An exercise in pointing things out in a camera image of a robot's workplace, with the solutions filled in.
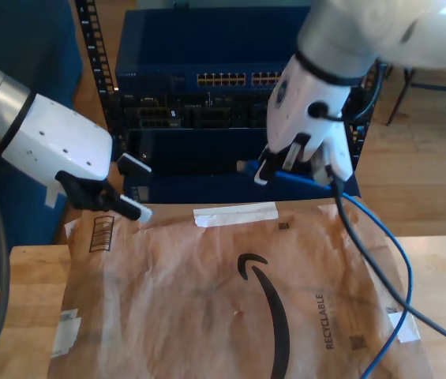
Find blue network cable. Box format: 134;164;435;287
237;159;414;379

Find dark blue flat chassis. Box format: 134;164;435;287
122;173;362;205

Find black rack shelf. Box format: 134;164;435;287
122;126;271;177

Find black rack server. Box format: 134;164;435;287
122;91;275;129

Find blue sofa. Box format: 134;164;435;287
0;0;85;295

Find brown paper mailer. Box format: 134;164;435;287
47;201;433;379

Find dark metal stool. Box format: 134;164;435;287
386;66;446;137

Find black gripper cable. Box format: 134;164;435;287
311;61;388;122

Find black camera cable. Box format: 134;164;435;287
326;164;446;354

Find black server rack frame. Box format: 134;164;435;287
74;0;377;177

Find blue network switch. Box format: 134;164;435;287
114;7;311;94

